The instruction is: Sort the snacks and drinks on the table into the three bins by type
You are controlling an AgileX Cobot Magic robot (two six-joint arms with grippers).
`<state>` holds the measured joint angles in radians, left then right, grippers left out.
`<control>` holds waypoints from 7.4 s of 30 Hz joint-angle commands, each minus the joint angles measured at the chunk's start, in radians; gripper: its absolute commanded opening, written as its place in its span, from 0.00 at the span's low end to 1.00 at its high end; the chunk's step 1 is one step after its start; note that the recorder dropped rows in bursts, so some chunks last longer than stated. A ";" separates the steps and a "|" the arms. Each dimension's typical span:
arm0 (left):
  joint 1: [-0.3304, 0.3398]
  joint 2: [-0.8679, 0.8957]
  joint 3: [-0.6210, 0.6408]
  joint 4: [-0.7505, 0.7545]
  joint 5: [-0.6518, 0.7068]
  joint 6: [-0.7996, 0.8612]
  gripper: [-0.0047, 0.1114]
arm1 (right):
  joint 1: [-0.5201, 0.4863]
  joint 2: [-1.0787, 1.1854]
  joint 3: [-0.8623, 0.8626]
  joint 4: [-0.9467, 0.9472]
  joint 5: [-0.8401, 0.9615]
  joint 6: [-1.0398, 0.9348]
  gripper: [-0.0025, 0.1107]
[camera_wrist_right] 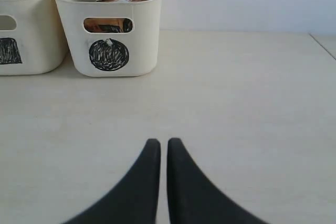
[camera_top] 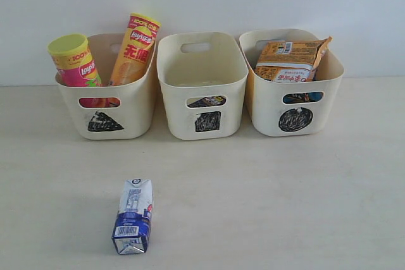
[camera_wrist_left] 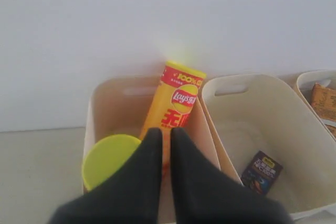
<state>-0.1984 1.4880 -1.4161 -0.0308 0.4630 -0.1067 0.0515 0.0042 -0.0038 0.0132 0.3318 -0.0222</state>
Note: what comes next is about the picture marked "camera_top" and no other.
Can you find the yellow chips can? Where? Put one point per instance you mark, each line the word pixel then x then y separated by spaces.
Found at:
pixel 136 47

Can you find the orange snack bag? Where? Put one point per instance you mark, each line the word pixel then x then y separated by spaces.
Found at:
pixel 291 61

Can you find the white blue milk carton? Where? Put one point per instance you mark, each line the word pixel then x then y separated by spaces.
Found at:
pixel 132 227

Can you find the pink chips can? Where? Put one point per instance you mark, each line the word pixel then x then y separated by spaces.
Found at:
pixel 74 61

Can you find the cream bin triangle mark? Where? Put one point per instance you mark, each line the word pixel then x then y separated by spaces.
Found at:
pixel 112 112

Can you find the blue snack bag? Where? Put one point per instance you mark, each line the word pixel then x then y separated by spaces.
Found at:
pixel 303 97

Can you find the purple juice carton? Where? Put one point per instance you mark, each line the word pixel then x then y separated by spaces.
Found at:
pixel 209 101

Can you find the cream bin square mark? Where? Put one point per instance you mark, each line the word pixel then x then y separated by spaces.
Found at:
pixel 199 65

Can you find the cream bin circle mark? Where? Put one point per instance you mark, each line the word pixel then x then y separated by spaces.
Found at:
pixel 263 99

